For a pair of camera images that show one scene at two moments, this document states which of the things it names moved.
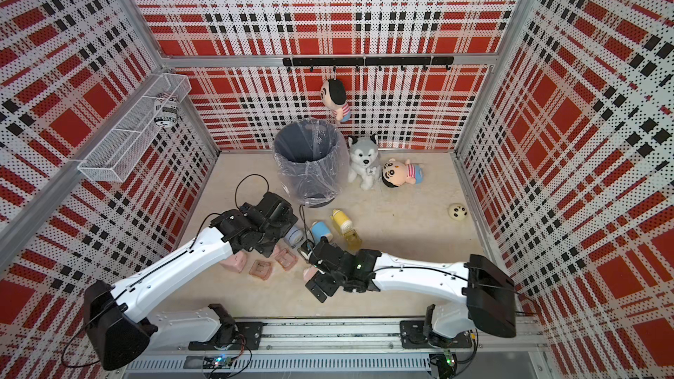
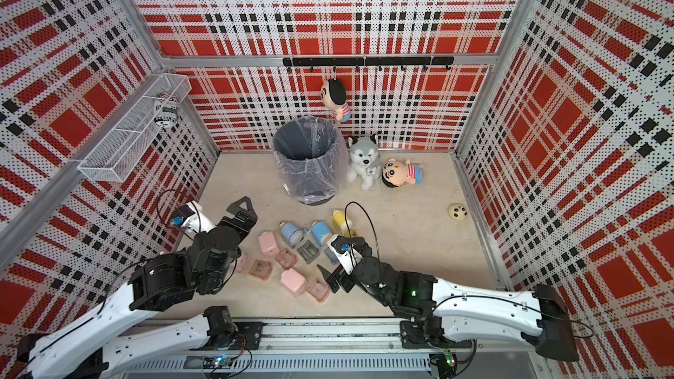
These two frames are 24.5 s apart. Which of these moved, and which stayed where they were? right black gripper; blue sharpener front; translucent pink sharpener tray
Moved: right black gripper
Stayed: blue sharpener front; translucent pink sharpener tray
